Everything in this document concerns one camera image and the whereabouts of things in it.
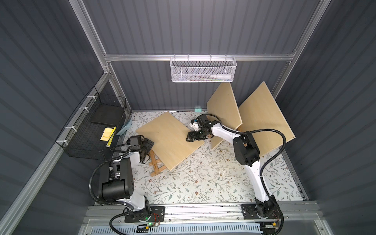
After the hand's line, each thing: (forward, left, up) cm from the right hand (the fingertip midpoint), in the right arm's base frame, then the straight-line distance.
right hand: (192, 138), depth 100 cm
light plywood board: (+10, -44, +16) cm, 48 cm away
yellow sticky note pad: (-14, +44, +24) cm, 52 cm away
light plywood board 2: (+16, -20, +18) cm, 31 cm away
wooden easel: (-23, +20, +2) cm, 31 cm away
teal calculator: (+8, +49, +1) cm, 49 cm away
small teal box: (+30, -5, -1) cm, 30 cm away
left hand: (-7, +27, +2) cm, 28 cm away
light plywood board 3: (+1, +16, -1) cm, 16 cm away
